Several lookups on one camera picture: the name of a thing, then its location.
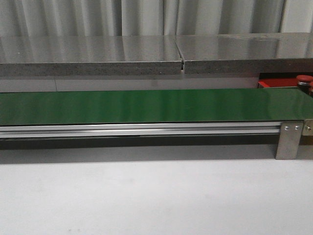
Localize red mushroom push button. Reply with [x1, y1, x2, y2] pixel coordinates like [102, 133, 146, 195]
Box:
[296, 75, 313, 94]

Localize left steel table top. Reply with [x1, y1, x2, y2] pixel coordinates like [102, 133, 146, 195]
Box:
[0, 36, 182, 76]

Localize steel table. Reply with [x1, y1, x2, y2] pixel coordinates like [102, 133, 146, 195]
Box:
[0, 36, 182, 76]
[176, 32, 313, 74]

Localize red plastic tray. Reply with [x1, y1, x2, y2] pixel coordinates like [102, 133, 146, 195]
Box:
[258, 72, 313, 89]

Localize green conveyor belt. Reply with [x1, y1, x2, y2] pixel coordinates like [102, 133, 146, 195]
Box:
[0, 88, 313, 126]

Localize right steel table top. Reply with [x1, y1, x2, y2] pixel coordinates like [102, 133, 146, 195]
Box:
[176, 32, 313, 74]

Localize grey pleated curtain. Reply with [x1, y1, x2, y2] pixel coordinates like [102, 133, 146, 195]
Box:
[0, 0, 313, 36]

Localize aluminium conveyor side rail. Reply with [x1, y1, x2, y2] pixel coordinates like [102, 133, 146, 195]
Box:
[0, 121, 281, 139]

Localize steel conveyor support bracket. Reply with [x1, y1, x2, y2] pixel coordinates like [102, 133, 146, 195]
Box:
[275, 121, 303, 160]

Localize steel end bracket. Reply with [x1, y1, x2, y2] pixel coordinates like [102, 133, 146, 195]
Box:
[302, 119, 313, 136]

